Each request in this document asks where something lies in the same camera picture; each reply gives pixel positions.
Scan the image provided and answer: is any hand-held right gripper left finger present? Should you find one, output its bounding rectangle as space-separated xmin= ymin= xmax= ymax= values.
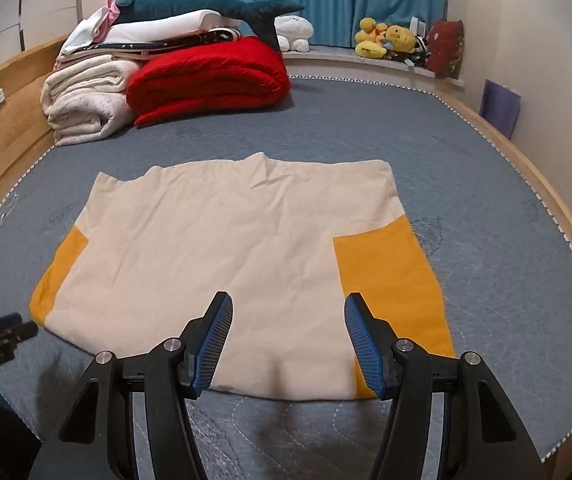
xmin=28 ymin=291 xmax=234 ymax=480

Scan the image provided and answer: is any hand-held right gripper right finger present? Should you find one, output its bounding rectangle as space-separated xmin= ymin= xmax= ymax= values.
xmin=343 ymin=292 xmax=549 ymax=480

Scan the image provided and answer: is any cream and yellow jacket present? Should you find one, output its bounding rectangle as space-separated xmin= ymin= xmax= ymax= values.
xmin=28 ymin=152 xmax=456 ymax=403

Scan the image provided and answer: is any person's dark clothing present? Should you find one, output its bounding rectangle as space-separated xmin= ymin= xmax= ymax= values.
xmin=0 ymin=375 xmax=59 ymax=480

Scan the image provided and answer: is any grey quilted bed cover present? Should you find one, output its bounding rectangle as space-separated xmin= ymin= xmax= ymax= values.
xmin=0 ymin=75 xmax=572 ymax=480

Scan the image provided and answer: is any white fluffy folded blanket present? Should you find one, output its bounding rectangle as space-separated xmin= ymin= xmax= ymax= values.
xmin=41 ymin=55 xmax=142 ymax=147

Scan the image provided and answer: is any red folded blanket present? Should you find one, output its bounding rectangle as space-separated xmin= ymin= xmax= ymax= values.
xmin=126 ymin=36 xmax=291 ymax=127

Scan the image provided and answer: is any purple folder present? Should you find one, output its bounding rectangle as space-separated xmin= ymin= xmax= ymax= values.
xmin=480 ymin=79 xmax=521 ymax=140

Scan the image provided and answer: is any white and light blue cloth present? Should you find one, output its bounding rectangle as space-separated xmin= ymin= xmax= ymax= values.
xmin=58 ymin=7 xmax=112 ymax=56

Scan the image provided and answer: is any striped plush toy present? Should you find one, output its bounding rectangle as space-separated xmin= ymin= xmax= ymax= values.
xmin=406 ymin=35 xmax=432 ymax=67

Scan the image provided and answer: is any red cushion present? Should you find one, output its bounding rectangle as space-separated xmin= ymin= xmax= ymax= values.
xmin=426 ymin=19 xmax=465 ymax=79

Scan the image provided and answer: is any dark printed folded blanket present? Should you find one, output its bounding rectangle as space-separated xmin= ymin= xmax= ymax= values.
xmin=73 ymin=27 xmax=243 ymax=57

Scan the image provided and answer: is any white plush toy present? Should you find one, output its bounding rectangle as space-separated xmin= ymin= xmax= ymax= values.
xmin=273 ymin=15 xmax=314 ymax=53

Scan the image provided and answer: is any white folded quilt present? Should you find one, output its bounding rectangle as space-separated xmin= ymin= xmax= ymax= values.
xmin=108 ymin=10 xmax=241 ymax=43

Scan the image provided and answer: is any dark teal shark plush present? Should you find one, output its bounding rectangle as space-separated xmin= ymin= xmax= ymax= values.
xmin=116 ymin=0 xmax=305 ymax=51

